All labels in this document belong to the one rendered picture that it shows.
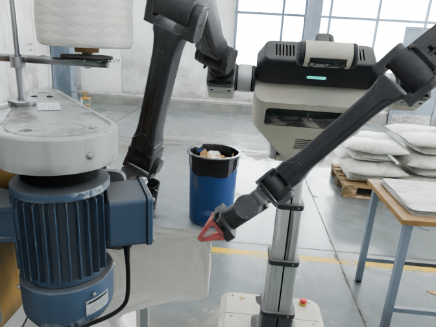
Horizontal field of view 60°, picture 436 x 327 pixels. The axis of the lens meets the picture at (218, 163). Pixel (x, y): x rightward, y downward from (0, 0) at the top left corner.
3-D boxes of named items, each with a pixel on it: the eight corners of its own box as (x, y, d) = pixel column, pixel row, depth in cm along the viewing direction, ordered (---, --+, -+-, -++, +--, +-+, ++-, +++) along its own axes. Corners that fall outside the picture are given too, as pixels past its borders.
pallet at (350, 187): (425, 181, 486) (427, 171, 481) (456, 207, 408) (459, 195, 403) (329, 172, 497) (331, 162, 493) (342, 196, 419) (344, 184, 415)
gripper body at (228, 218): (213, 222, 92) (238, 206, 90) (217, 205, 101) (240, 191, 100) (230, 242, 93) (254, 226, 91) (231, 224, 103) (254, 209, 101)
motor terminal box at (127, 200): (145, 231, 75) (145, 176, 71) (156, 258, 65) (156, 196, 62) (101, 236, 72) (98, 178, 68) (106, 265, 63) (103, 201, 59)
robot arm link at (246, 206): (296, 194, 93) (274, 167, 95) (290, 198, 82) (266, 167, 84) (259, 223, 96) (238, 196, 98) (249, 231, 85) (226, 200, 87)
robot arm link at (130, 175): (165, 159, 95) (136, 143, 96) (146, 165, 84) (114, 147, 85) (147, 199, 98) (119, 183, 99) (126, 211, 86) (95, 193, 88)
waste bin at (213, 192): (237, 209, 373) (242, 145, 353) (235, 233, 324) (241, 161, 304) (189, 204, 376) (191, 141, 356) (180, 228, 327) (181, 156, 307)
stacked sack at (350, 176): (370, 168, 480) (373, 158, 476) (385, 186, 417) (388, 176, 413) (336, 165, 485) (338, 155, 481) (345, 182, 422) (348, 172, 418)
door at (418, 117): (431, 126, 865) (453, 28, 801) (433, 127, 856) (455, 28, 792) (386, 122, 871) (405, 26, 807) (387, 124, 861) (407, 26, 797)
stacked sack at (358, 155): (372, 149, 475) (374, 139, 471) (392, 165, 412) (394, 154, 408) (338, 146, 477) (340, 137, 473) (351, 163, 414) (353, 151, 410)
